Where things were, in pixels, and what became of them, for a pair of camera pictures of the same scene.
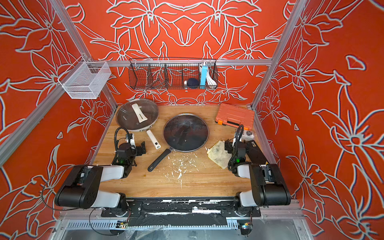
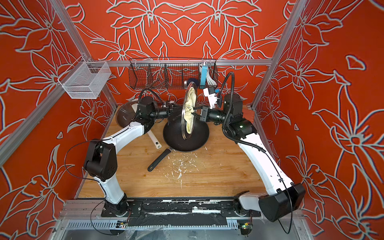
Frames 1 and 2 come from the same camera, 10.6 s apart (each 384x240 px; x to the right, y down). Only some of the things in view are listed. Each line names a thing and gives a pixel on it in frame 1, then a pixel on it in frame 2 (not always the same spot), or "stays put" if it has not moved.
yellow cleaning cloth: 219,155 to 190,104
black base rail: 182,212 stays put
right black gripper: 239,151 to 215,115
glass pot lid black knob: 186,132 to 186,135
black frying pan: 185,132 stays put
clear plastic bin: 84,80 stays put
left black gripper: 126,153 to 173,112
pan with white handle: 139,114 stays put
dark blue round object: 193,83 stays put
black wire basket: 170,73 stays put
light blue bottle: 204,76 stays put
